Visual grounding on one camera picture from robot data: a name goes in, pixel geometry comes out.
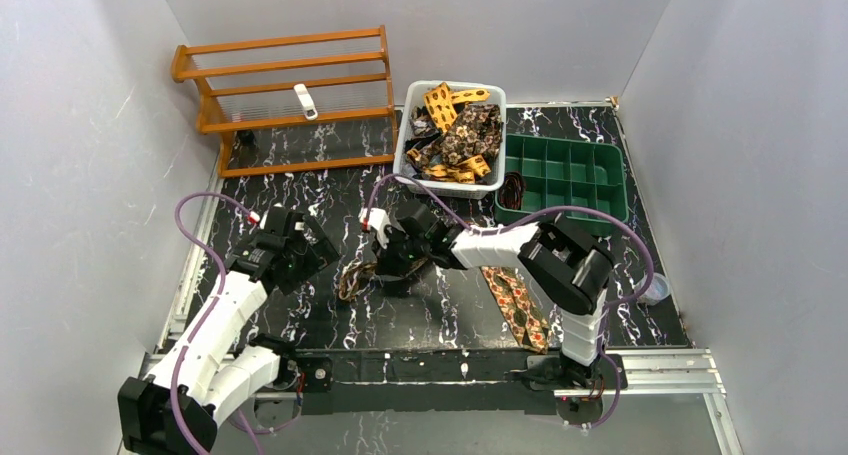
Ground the cream flamingo paisley tie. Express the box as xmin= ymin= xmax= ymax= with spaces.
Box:
xmin=336 ymin=258 xmax=552 ymax=355

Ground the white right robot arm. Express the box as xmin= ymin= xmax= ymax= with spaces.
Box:
xmin=359 ymin=201 xmax=613 ymax=389

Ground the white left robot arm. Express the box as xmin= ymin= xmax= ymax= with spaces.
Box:
xmin=117 ymin=206 xmax=339 ymax=454

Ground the dark red rolled tie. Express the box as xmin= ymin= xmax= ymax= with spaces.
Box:
xmin=497 ymin=171 xmax=526 ymax=210

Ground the white plastic laundry basket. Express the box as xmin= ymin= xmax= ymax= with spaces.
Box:
xmin=393 ymin=80 xmax=506 ymax=199

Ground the dark blue floral tie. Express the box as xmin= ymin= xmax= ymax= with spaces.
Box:
xmin=404 ymin=107 xmax=443 ymax=174

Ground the black tropical floral tie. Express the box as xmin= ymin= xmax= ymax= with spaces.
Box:
xmin=429 ymin=104 xmax=503 ymax=167

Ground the green compartment tray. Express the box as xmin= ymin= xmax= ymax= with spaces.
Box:
xmin=494 ymin=134 xmax=630 ymax=225

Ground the yellow beetle print tie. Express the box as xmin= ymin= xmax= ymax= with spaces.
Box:
xmin=412 ymin=82 xmax=496 ymax=184

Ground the white clip on rack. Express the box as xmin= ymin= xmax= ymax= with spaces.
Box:
xmin=293 ymin=83 xmax=318 ymax=121

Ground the orange wooden rack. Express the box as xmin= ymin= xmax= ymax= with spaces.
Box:
xmin=170 ymin=25 xmax=399 ymax=179

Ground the clear plastic cup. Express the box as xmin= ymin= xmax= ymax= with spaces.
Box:
xmin=637 ymin=273 xmax=672 ymax=306

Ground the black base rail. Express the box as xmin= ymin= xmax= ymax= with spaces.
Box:
xmin=297 ymin=349 xmax=628 ymax=423

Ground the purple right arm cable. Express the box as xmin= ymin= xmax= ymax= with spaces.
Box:
xmin=364 ymin=173 xmax=657 ymax=433

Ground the aluminium frame rail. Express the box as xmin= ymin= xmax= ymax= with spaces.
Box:
xmin=117 ymin=349 xmax=745 ymax=455

